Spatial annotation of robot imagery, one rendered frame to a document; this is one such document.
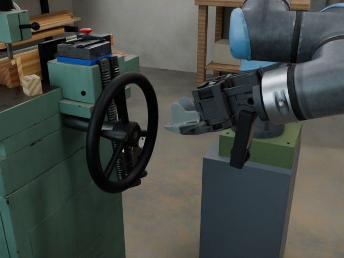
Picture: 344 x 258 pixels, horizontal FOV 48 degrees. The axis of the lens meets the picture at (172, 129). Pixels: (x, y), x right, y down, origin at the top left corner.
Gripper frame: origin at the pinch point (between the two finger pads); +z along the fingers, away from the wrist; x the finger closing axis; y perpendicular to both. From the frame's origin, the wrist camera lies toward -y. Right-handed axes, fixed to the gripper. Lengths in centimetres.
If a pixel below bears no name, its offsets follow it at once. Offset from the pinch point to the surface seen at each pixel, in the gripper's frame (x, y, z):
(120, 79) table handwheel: -5.3, 11.5, 11.6
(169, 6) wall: -326, 36, 164
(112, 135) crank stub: 3.9, 2.0, 11.4
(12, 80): -1.3, 18.9, 39.3
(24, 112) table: 5.8, 11.5, 31.2
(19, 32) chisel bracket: -7.1, 28.9, 37.0
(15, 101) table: 5.6, 14.4, 32.6
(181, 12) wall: -327, 26, 153
